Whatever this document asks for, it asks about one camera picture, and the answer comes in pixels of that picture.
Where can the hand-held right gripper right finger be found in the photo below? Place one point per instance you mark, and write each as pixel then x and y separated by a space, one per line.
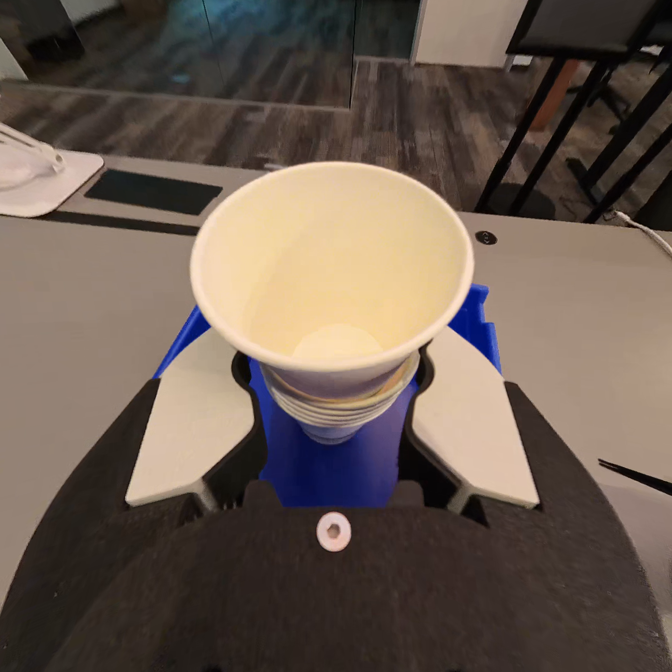
pixel 472 425

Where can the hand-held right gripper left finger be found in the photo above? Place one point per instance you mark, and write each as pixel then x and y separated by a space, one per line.
pixel 194 420

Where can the stack of nested paper cups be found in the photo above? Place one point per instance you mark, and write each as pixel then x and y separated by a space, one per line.
pixel 336 420

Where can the large blue plastic bin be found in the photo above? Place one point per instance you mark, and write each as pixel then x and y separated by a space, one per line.
pixel 325 477

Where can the white paper cup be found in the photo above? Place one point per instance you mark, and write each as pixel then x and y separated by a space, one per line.
pixel 325 252

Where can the black table grommet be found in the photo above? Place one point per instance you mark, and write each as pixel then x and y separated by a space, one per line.
pixel 486 238

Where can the white clipboard stand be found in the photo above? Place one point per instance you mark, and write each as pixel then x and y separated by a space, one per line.
pixel 57 183

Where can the black easel stand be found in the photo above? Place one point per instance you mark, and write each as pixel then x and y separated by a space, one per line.
pixel 517 136
pixel 624 141

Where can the dark display board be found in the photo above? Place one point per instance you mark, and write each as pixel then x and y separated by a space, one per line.
pixel 572 23

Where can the brown wooden post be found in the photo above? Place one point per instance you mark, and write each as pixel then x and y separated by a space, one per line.
pixel 551 94

